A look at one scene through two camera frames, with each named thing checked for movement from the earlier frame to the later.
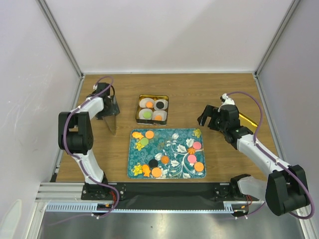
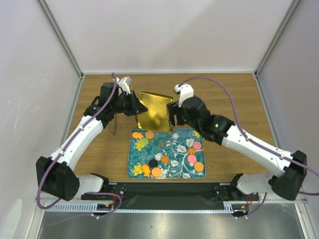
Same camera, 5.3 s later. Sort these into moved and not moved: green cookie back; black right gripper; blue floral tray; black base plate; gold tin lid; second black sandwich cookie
Moved: gold tin lid; black right gripper
Not moved: blue floral tray; green cookie back; black base plate; second black sandwich cookie
